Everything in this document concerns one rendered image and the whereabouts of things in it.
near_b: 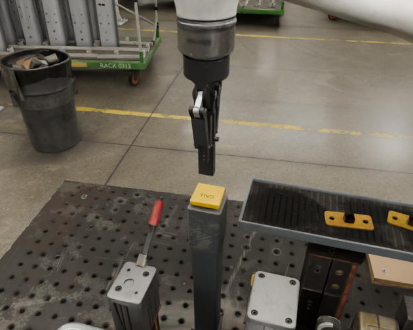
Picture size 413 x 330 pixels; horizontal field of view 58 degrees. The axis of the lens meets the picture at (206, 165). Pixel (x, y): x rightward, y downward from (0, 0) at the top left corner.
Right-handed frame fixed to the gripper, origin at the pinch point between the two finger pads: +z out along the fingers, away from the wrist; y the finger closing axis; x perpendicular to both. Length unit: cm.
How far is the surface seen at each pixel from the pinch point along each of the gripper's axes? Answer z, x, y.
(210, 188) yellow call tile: 8.3, 0.4, -1.1
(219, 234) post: 15.8, 3.8, 3.5
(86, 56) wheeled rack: 95, -219, -290
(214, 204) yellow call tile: 8.3, 2.5, 3.3
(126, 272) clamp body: 18.2, -11.4, 16.0
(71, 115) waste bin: 97, -160, -166
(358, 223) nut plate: 8.0, 29.2, 1.5
